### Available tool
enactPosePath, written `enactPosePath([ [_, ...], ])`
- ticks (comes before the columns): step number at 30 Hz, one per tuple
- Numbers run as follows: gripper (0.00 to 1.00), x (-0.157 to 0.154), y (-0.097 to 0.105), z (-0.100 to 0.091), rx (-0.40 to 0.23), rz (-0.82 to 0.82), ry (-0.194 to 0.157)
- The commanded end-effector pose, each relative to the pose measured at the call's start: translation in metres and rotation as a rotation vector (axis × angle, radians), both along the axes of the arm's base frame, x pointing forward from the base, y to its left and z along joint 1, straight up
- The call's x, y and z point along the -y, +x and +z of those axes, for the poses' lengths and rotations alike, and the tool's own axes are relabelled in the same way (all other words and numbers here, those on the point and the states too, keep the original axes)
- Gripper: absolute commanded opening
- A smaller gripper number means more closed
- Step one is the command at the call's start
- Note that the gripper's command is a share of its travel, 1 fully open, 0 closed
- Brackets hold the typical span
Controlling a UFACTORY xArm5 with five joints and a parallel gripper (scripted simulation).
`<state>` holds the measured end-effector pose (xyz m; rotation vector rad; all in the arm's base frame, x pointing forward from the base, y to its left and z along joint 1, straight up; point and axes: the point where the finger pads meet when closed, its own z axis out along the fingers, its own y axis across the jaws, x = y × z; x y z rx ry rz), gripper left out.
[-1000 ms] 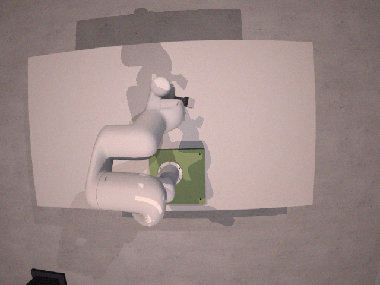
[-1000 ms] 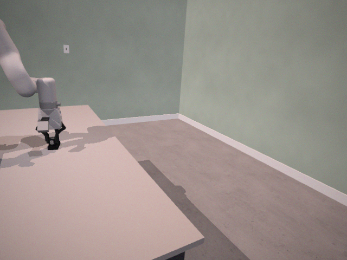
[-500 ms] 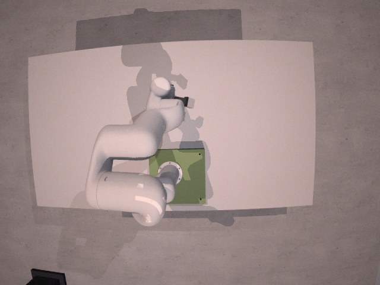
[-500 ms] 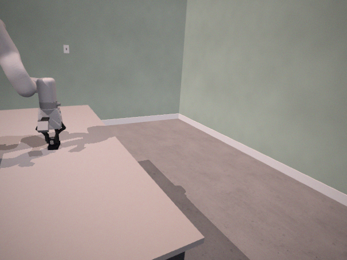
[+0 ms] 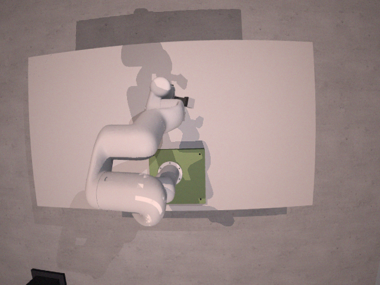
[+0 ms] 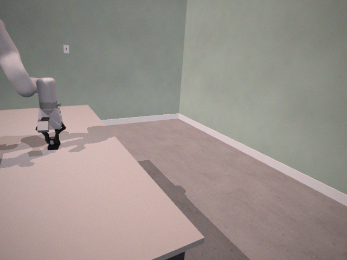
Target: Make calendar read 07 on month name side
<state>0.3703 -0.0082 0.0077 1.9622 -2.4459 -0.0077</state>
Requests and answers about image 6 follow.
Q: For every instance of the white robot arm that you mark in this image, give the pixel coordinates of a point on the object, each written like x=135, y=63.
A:
x=12, y=66

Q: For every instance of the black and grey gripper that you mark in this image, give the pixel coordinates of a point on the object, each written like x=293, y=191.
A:
x=55, y=121

